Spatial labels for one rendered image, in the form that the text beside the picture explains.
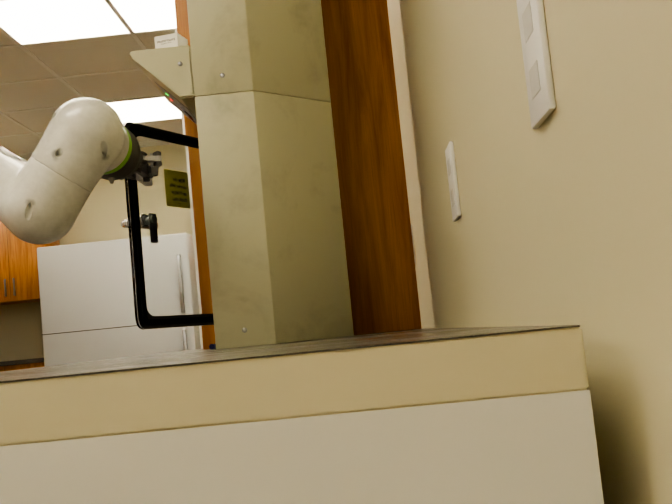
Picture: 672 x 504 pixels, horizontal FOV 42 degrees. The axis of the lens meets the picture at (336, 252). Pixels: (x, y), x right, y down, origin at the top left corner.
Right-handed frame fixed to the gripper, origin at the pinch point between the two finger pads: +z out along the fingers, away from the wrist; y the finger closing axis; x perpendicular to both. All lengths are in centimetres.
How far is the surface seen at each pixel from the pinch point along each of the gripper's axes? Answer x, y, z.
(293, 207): 8.8, -27.6, 1.2
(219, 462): 40, -28, -108
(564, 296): 32, -54, -92
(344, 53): -30, -41, 33
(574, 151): 22, -54, -100
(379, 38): -33, -49, 33
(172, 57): -20.9, -8.0, -4.0
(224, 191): 5.3, -15.5, -3.9
